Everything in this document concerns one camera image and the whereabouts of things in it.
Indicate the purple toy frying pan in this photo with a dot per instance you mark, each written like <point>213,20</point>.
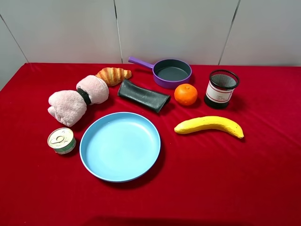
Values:
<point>167,73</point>

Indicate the orange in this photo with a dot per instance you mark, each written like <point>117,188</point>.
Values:
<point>186,94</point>

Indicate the pink towel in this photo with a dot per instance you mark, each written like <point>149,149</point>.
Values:
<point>68,106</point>

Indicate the black mesh pen holder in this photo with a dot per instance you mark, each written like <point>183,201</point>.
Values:
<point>220,88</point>

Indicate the small tin can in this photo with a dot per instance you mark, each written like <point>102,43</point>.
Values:
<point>62,140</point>

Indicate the croissant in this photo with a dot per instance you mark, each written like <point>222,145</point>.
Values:
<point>113,76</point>

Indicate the red tablecloth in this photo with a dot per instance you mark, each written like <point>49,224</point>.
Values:
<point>204,178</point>

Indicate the yellow banana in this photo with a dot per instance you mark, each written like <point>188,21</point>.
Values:
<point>210,122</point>

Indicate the blue plate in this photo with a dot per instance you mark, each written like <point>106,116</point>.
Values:
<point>120,147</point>

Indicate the black leather pouch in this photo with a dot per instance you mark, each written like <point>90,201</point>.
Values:
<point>146,97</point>

